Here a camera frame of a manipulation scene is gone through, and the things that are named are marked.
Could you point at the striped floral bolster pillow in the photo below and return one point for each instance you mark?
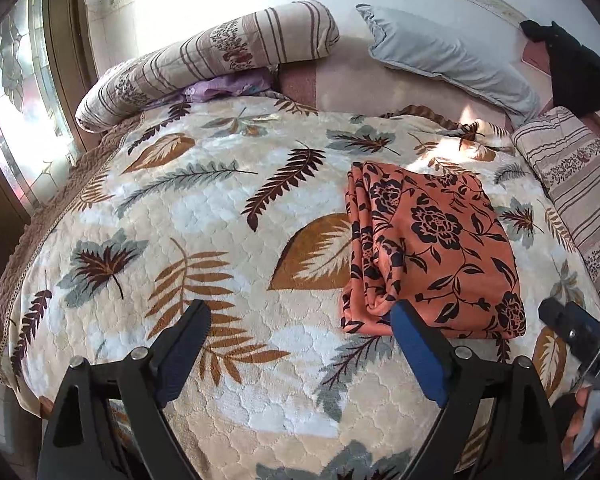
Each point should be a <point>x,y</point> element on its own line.
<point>299,31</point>

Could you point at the orange black floral garment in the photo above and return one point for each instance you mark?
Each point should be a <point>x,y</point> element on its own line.
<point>434,242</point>

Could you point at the purple cloth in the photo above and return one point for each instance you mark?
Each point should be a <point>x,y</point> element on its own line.
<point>244,83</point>

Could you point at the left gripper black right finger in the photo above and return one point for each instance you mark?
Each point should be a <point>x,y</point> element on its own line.
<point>521,436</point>

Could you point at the stained glass window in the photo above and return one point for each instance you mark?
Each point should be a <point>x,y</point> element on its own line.
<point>37,148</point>

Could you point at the grey pillow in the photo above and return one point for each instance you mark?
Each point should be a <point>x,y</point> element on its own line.
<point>405,41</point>

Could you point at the striped floral pillow right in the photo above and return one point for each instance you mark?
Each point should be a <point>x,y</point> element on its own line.
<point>564,154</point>

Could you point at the pink bed sheet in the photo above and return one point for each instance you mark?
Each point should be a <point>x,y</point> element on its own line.
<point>350,81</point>

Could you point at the black cloth on headboard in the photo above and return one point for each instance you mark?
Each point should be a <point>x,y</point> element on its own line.
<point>574,68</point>

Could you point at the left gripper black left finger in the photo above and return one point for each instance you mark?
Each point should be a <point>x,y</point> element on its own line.
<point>107,421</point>

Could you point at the leaf pattern plush blanket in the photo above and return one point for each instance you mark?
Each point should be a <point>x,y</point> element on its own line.
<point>240,203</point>

